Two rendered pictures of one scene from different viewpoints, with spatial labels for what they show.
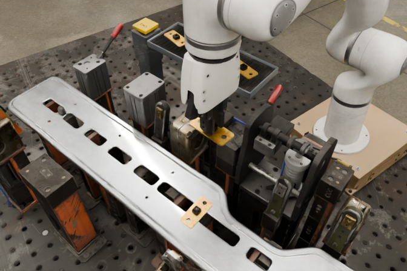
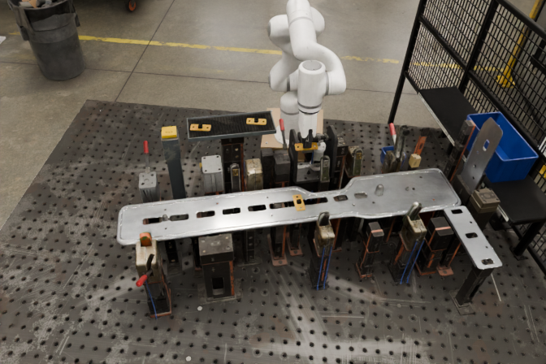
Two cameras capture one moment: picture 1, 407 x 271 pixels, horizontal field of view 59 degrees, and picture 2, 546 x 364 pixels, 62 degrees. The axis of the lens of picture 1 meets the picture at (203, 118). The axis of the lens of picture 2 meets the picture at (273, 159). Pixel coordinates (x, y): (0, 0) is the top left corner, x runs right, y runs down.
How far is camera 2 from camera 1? 1.22 m
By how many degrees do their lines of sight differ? 36
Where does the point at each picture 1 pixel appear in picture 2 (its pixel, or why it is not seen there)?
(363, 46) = (295, 77)
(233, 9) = (333, 87)
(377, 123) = not seen: hidden behind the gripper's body
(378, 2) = not seen: hidden behind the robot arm
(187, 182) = (279, 195)
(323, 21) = (153, 70)
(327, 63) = (190, 102)
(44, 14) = not seen: outside the picture
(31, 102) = (136, 229)
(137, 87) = (210, 167)
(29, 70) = (18, 245)
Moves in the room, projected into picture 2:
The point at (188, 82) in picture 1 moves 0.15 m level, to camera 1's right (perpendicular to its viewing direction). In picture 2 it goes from (309, 125) to (335, 106)
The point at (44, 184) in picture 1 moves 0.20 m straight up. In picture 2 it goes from (223, 247) to (220, 211)
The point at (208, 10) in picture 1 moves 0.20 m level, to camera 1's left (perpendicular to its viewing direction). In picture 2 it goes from (321, 92) to (281, 121)
